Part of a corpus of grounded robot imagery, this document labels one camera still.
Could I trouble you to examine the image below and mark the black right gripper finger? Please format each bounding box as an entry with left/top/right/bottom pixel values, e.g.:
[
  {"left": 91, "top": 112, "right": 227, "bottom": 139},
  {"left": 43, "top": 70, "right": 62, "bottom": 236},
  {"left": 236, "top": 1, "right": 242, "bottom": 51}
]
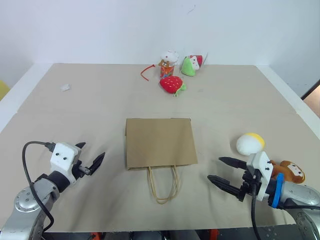
[
  {"left": 218, "top": 156, "right": 249, "bottom": 171},
  {"left": 207, "top": 174, "right": 243, "bottom": 199}
]

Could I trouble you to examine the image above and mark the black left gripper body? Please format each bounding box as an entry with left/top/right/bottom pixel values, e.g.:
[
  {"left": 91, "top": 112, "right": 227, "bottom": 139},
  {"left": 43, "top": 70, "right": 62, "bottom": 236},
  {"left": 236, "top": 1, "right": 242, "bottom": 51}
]
[{"left": 72, "top": 159, "right": 92, "bottom": 179}]

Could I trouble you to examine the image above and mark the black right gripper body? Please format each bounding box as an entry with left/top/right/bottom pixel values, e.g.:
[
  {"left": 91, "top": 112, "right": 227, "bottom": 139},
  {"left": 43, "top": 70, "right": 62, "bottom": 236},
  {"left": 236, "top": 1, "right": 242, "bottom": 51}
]
[{"left": 238, "top": 165, "right": 262, "bottom": 203}]

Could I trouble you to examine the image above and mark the white and yellow egg plush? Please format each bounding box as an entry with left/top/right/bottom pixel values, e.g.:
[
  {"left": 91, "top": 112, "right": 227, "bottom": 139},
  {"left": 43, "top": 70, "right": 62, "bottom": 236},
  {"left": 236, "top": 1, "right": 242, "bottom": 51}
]
[{"left": 236, "top": 132, "right": 266, "bottom": 156}]

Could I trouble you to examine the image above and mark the brown monkey plush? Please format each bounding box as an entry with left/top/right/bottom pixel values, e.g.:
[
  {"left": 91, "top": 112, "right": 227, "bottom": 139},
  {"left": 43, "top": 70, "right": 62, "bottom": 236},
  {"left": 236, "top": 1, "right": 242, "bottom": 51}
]
[{"left": 268, "top": 159, "right": 306, "bottom": 184}]

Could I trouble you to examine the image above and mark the beige table cover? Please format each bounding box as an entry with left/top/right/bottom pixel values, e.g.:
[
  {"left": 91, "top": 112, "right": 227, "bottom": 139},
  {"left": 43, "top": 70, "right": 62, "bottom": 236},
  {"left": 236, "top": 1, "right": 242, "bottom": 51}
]
[{"left": 0, "top": 62, "right": 320, "bottom": 233}]

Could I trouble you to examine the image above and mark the yellow object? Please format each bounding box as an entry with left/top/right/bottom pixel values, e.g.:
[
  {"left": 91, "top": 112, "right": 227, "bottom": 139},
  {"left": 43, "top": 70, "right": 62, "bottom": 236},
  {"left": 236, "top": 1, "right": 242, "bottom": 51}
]
[{"left": 0, "top": 79, "right": 11, "bottom": 102}]

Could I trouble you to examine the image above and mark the red strawberry plush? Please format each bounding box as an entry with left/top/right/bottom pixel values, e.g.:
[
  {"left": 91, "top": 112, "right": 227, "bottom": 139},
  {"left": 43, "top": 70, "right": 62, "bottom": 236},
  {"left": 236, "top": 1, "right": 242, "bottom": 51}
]
[{"left": 159, "top": 75, "right": 188, "bottom": 98}]

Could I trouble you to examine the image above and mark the green and red plush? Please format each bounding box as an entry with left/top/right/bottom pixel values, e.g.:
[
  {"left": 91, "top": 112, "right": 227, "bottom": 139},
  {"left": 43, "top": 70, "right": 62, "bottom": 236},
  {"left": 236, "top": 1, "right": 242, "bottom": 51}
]
[{"left": 179, "top": 56, "right": 197, "bottom": 77}]

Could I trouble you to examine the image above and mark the red and white plush toy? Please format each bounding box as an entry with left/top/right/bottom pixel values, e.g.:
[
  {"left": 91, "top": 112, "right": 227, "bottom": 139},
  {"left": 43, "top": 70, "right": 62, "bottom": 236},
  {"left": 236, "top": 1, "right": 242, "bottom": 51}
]
[{"left": 188, "top": 51, "right": 209, "bottom": 71}]

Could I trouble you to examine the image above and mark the orange white toy figure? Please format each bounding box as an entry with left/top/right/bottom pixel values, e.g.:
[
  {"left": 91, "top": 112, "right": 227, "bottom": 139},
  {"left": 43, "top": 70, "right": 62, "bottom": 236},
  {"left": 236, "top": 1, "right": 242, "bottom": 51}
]
[{"left": 158, "top": 48, "right": 180, "bottom": 80}]

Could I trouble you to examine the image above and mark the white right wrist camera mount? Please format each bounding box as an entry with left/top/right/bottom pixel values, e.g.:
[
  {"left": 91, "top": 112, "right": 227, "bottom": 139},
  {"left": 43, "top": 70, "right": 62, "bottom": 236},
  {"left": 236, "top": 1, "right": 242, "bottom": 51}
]
[{"left": 246, "top": 150, "right": 273, "bottom": 201}]

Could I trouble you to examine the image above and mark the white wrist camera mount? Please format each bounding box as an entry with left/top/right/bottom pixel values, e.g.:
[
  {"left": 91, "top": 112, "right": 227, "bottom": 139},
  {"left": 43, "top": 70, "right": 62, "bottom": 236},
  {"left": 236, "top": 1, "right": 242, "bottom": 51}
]
[
  {"left": 246, "top": 150, "right": 273, "bottom": 201},
  {"left": 49, "top": 142, "right": 83, "bottom": 185}
]

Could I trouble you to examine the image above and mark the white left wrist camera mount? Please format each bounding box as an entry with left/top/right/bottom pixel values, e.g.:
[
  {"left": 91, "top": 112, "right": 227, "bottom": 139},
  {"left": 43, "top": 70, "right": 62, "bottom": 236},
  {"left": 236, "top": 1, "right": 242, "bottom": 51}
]
[{"left": 49, "top": 142, "right": 83, "bottom": 185}]

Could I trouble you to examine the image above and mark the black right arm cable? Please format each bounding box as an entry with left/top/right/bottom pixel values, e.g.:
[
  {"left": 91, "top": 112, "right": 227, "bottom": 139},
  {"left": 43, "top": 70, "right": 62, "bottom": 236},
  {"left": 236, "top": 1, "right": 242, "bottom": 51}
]
[{"left": 250, "top": 174, "right": 263, "bottom": 240}]

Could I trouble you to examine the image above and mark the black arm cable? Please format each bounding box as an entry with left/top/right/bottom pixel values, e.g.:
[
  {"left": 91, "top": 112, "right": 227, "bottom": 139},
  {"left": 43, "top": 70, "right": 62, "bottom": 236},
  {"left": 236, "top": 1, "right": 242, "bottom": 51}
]
[
  {"left": 250, "top": 174, "right": 263, "bottom": 240},
  {"left": 21, "top": 141, "right": 55, "bottom": 234}
]

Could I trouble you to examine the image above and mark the blue right wrist ring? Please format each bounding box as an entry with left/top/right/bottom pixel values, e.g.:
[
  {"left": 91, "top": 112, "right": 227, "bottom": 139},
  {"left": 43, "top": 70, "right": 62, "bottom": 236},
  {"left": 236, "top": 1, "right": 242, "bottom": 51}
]
[{"left": 271, "top": 172, "right": 285, "bottom": 209}]

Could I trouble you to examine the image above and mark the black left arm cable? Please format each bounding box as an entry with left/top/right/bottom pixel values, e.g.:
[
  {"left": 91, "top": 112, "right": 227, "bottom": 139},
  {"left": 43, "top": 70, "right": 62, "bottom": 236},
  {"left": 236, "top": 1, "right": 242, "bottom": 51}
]
[{"left": 21, "top": 141, "right": 55, "bottom": 234}]

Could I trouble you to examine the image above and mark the brown paper bag with handles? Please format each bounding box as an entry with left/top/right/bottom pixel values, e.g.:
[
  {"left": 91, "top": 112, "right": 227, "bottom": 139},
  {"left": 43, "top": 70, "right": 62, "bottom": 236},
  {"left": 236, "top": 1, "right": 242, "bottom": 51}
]
[{"left": 124, "top": 117, "right": 199, "bottom": 205}]

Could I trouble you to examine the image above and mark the red cord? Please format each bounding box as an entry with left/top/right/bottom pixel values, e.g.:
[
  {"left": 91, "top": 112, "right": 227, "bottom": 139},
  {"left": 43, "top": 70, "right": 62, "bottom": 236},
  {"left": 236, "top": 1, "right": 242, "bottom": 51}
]
[{"left": 139, "top": 63, "right": 156, "bottom": 82}]

